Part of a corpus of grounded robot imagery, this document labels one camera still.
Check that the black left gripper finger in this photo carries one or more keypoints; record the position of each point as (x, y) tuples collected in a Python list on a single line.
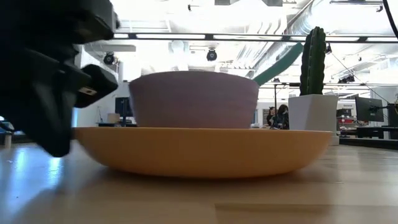
[(54, 124), (98, 84)]

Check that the lilac bowl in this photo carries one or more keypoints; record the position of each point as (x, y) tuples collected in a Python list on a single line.
[(194, 99)]

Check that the orange plate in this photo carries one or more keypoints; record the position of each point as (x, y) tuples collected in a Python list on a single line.
[(202, 152)]

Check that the black computer monitor on arm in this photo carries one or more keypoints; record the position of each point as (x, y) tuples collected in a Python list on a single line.
[(369, 109)]

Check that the black ceiling spotlight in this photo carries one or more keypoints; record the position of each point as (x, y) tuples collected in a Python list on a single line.
[(109, 58), (211, 55)]

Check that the white cup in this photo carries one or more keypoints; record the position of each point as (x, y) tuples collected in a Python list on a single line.
[(113, 118)]

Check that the person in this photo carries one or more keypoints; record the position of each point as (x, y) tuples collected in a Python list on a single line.
[(283, 118), (271, 116)]

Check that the green cactus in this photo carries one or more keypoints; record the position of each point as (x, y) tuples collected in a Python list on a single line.
[(313, 62)]

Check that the white planter pot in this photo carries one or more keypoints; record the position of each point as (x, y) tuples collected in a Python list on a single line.
[(313, 113)]

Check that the black monitor at picture edge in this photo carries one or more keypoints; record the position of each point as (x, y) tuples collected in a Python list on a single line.
[(393, 114)]

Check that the black monitor by wall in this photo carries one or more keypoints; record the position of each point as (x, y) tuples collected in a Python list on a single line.
[(123, 107)]

